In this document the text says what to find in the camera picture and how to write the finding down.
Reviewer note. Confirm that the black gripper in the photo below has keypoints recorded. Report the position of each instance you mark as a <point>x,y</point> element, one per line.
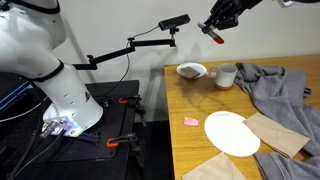
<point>246,4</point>

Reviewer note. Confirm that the grey marker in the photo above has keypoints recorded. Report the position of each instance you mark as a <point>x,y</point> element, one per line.
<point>217,39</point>

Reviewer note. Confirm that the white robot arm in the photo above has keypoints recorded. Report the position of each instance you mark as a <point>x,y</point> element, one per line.
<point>33,40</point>

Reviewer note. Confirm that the small white plate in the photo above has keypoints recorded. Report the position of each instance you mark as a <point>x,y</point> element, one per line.
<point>201,68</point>

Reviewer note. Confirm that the pink sugar packet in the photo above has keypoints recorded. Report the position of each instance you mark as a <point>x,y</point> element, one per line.
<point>211,74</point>

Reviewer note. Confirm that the white ceramic mug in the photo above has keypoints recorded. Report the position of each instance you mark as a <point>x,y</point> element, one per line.
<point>226,78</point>

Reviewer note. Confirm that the small brown napkin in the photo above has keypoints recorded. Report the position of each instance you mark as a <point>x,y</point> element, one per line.
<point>190,72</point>

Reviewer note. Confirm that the grey sweater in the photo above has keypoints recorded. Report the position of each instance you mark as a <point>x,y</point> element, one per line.
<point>283,90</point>

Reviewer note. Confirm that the pink sticky note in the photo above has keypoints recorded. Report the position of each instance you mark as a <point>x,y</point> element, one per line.
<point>190,121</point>

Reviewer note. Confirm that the large white plate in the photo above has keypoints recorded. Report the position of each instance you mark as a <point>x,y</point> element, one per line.
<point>230,133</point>

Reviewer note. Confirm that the tan paper napkin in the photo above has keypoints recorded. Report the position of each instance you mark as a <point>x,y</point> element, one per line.
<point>276,133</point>
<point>213,168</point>

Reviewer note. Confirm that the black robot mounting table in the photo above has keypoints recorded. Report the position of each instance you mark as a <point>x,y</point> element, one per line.
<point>110,123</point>

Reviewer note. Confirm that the black box blue light strip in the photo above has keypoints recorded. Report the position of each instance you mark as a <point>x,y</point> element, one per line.
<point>13,86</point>

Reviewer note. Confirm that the black exterior camera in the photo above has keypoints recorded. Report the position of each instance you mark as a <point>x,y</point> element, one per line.
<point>173,21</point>

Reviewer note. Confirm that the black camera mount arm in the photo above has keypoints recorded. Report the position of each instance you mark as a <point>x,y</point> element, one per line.
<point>110,55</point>

